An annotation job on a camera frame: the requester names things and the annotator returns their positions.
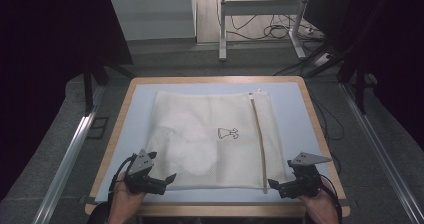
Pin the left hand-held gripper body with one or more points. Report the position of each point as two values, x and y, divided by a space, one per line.
141 164

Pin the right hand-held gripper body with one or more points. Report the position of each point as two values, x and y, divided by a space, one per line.
305 184

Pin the white mesh laundry bag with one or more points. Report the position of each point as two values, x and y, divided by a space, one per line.
200 117

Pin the person's right hand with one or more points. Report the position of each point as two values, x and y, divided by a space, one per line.
320 207

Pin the person's left hand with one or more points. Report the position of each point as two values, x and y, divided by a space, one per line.
125 200

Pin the light blue table mat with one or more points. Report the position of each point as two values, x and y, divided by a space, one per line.
293 117

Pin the wooden table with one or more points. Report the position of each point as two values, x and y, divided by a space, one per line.
216 210

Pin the black floor plate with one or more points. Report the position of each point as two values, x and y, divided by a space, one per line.
98 128

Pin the person's dark clothing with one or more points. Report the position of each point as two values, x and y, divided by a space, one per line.
98 215

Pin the black metal stand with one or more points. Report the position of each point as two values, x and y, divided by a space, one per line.
360 90
88 90

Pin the white power strip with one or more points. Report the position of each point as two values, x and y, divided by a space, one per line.
322 59

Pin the dark curtain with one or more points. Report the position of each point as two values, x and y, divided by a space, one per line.
393 50
43 67

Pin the white cabinet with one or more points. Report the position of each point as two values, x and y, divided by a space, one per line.
150 14

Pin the aluminium floor rail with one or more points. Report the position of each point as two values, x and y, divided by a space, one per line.
380 150
63 164

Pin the white metal desk frame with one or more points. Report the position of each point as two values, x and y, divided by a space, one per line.
260 7

